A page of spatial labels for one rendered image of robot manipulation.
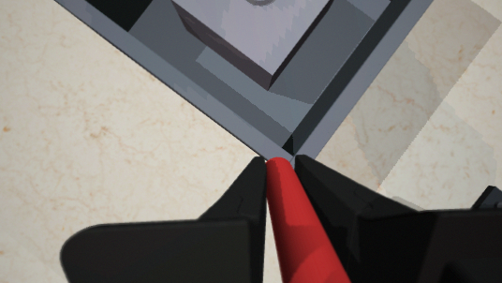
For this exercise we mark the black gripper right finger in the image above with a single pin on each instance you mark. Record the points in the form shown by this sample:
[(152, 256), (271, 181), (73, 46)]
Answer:
[(379, 240)]

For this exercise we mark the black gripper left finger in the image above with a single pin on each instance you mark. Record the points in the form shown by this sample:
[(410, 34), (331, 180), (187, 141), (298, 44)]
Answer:
[(225, 244)]

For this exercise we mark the red peg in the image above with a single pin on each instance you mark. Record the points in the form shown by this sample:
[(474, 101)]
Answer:
[(304, 252)]

